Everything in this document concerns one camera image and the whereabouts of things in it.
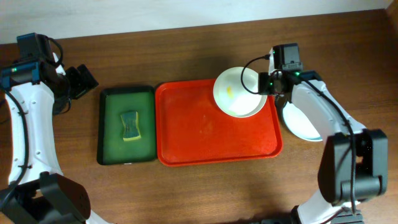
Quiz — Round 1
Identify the light blue plate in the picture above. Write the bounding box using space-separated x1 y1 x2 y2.
282 102 322 142

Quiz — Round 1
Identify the cream white plate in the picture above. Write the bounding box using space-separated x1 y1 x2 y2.
213 67 267 118

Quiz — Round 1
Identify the yellow green sponge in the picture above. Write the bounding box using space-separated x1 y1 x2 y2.
121 111 141 142

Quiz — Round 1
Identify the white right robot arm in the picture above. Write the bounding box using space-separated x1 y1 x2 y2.
258 70 388 223

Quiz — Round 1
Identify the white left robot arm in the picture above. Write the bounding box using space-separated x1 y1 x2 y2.
1 62 105 223

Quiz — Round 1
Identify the dark green tray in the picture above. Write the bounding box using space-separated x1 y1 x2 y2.
97 86 157 166

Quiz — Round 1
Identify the red plastic tray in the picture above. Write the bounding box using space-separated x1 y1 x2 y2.
155 79 283 167

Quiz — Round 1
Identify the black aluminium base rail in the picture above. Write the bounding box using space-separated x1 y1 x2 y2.
247 210 364 224

